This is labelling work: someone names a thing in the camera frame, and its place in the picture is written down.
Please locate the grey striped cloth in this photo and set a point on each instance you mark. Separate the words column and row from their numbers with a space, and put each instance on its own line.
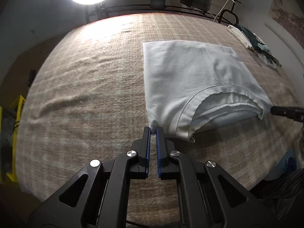
column 285, row 185

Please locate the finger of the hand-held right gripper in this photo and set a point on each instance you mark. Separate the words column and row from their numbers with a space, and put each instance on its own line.
column 287, row 112

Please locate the yellow crate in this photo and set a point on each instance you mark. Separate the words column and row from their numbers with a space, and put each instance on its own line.
column 17, row 104

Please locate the dark cloth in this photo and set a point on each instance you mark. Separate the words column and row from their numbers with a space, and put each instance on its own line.
column 6, row 137

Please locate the black metal clothes rack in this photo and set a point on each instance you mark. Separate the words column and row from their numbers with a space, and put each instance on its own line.
column 133, row 6

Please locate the white folded garment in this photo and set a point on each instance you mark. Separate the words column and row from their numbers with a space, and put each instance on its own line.
column 239, row 34

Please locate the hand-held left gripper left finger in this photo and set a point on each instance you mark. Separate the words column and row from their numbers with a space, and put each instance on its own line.
column 147, row 152

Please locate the blue bed sheet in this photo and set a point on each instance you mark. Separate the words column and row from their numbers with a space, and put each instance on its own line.
column 288, row 161

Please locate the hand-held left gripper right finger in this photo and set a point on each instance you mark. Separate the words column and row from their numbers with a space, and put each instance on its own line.
column 158, row 152

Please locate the grey-blue folded garment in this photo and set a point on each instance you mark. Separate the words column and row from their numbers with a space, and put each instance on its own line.
column 269, row 59

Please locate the green patterned folded garment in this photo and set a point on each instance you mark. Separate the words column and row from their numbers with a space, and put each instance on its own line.
column 254, row 39

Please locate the white t-shirt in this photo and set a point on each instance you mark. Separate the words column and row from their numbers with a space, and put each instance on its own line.
column 190, row 76

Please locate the white curved ledge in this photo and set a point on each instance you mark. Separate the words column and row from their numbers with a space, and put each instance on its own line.
column 285, row 40

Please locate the black metal chair frame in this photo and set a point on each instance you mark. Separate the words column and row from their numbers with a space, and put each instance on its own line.
column 228, row 11

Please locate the landscape wall mural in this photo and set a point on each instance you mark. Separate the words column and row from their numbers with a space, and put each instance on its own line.
column 287, row 9

